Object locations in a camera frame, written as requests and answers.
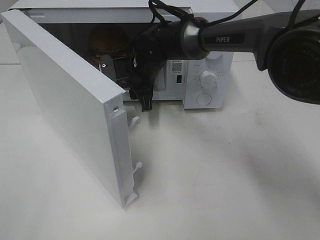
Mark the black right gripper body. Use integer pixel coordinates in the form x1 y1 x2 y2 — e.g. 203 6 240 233
112 21 183 98

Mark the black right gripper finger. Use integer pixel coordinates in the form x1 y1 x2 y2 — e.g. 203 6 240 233
99 55 117 82
139 85 153 112

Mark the burger with lettuce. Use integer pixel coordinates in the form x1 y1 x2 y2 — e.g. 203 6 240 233
85 23 130 69

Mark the white microwave door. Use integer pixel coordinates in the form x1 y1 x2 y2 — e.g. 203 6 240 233
1 10 138 207

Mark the white timer knob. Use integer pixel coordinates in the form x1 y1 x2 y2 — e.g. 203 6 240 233
199 70 218 89

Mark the round white door button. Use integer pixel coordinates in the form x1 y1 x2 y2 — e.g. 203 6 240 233
196 93 212 106

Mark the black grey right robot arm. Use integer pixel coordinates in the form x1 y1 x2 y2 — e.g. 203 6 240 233
99 9 320 111

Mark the white microwave oven body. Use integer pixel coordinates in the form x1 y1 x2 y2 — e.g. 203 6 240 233
2 0 233 109

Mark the upper white power knob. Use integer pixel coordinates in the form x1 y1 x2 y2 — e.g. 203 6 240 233
206 51 223 60

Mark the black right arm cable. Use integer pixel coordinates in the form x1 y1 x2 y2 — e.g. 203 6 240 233
124 0 320 51

